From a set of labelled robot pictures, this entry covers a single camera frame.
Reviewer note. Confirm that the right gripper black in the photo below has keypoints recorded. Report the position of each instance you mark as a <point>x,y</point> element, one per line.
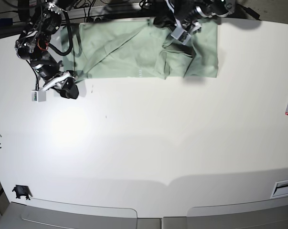
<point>49,76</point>

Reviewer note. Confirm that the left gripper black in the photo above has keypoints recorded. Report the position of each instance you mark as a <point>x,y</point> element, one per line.
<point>182,11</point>

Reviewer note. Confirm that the light green T-shirt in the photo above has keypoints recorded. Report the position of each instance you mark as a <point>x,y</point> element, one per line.
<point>139,49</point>

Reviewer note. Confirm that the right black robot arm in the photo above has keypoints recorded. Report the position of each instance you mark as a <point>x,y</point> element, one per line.
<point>33,45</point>

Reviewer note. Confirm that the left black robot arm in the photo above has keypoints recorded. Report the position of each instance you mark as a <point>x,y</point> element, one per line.
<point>211,8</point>

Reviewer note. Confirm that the white power strip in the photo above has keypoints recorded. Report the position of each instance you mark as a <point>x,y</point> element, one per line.
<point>95,19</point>

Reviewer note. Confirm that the black clamp on table edge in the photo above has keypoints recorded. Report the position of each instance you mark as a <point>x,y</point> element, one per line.
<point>22,191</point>

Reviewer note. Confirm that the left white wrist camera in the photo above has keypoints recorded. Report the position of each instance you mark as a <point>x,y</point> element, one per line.
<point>181,35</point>

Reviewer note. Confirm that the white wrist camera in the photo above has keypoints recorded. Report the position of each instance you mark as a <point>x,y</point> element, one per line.
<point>181,35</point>
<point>38,96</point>

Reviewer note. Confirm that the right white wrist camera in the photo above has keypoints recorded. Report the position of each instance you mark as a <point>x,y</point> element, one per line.
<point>38,96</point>

